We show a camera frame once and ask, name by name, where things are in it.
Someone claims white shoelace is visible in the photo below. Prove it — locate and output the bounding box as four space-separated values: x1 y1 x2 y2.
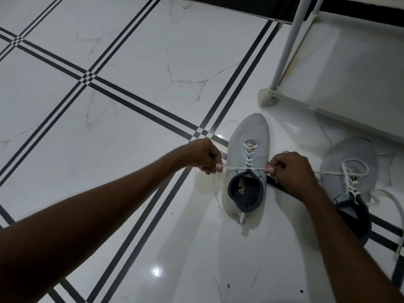
314 158 404 263
222 142 269 173

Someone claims person's left hand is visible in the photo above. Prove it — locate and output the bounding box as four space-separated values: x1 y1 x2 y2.
188 138 223 176

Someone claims grey sneaker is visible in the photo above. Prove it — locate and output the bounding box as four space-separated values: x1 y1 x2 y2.
319 137 379 247
221 113 271 225

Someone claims person's right forearm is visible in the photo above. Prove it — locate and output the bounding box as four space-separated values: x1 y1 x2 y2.
299 182 404 303

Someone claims person's right hand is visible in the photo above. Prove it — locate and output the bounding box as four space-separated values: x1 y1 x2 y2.
266 151 317 201

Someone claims person's left forearm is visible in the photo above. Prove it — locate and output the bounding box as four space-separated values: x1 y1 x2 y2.
0 144 197 303

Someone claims white shoe rack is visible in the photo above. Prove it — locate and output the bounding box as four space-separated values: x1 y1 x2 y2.
257 0 404 144

